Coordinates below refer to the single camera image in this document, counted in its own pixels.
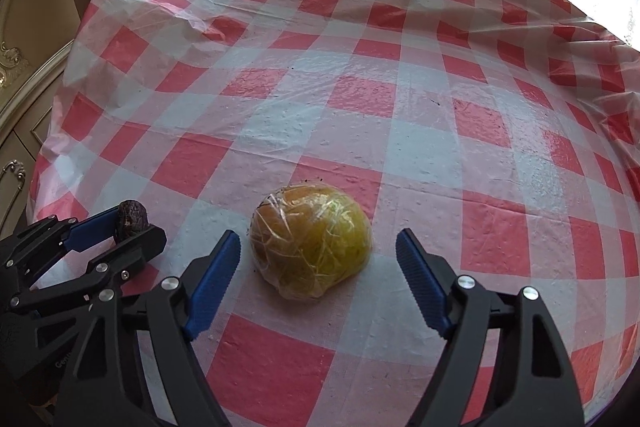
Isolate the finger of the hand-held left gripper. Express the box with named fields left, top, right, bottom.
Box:
left=10, top=227, right=167, bottom=314
left=0, top=208, right=122, bottom=280

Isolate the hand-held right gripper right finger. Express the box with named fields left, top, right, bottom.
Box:
left=396, top=228, right=586, bottom=427

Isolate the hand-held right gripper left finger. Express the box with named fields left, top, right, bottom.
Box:
left=55, top=229, right=242, bottom=427

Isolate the dark wrinkled passion fruit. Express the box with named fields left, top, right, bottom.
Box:
left=114, top=200, right=150, bottom=244

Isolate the plastic-wrapped yellow fruit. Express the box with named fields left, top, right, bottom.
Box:
left=250, top=183, right=373, bottom=300

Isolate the cream ornate cabinet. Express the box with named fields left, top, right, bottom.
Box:
left=0, top=0, right=83, bottom=233

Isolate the red white checkered tablecloth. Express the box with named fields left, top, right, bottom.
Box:
left=27, top=0, right=640, bottom=427

